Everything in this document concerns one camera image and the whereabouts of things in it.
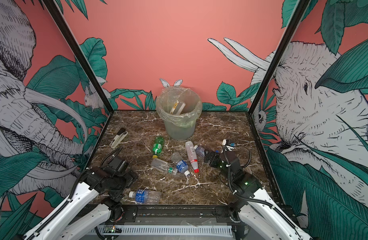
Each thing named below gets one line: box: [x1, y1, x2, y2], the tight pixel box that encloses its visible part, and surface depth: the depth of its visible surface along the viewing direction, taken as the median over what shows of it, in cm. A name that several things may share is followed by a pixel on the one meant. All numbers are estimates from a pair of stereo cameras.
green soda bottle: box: [152, 135, 165, 159], surface depth 97 cm
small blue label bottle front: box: [128, 189, 162, 205], surface depth 78 cm
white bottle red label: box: [185, 141, 200, 174], surface depth 93 cm
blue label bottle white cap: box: [170, 151, 191, 177], surface depth 88 cm
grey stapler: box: [109, 128, 128, 149], surface depth 103 cm
